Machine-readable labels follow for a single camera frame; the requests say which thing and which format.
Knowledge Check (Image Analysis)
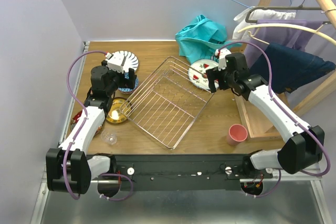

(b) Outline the blue patterned bowl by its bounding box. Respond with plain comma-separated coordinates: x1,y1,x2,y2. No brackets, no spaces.
118,78,139,94

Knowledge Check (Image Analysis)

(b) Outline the wire dish rack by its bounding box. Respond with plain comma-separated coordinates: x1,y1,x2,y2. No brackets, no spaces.
121,57,213,150

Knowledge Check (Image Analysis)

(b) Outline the clear glass cup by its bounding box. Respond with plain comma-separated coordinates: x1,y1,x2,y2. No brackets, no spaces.
100,130,117,145

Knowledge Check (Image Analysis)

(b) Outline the pink plastic cup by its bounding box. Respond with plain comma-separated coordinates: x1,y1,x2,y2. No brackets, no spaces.
226,124,248,146

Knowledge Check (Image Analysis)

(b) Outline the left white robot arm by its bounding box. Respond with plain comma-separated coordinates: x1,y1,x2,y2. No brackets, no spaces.
46,64,136,200

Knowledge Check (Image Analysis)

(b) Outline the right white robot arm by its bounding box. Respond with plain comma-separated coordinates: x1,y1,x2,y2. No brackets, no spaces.
206,49,324,178

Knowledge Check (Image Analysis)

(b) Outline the white watermelon plate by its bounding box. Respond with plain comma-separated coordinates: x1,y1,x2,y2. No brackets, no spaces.
188,59,218,91

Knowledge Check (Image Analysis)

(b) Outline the white blue striped plate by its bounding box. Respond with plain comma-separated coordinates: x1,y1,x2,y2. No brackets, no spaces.
116,51,139,71

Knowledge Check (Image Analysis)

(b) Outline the gold black plate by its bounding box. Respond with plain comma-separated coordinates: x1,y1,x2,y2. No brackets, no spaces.
106,97,128,124

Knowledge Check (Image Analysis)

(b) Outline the teal cloth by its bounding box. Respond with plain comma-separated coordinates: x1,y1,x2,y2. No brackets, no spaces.
175,15,242,64

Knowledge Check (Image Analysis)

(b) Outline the red floral bowl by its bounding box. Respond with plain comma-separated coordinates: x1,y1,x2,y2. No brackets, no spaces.
70,111,102,135

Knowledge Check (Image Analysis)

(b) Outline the navy garment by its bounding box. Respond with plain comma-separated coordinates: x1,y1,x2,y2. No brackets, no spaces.
265,43,335,93

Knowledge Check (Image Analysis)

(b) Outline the white garment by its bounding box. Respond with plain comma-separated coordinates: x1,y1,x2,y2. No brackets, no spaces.
232,6,297,41

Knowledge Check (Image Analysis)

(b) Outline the purple garment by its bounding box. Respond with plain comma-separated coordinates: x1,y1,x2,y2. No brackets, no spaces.
243,19,326,67

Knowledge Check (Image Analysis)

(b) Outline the cream plastic hanger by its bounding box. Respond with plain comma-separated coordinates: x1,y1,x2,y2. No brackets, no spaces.
237,24,336,48

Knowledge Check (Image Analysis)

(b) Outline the grey metal hanger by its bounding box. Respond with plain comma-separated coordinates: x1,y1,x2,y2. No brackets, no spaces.
245,0,324,24

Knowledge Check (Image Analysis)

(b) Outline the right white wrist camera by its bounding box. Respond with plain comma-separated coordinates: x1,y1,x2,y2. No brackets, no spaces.
215,48,231,71

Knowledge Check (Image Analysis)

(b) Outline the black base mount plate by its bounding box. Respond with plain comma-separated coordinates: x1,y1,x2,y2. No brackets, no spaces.
90,154,272,191

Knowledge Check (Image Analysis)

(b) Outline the wooden clothes rack frame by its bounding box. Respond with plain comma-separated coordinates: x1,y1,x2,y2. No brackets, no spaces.
233,0,336,140

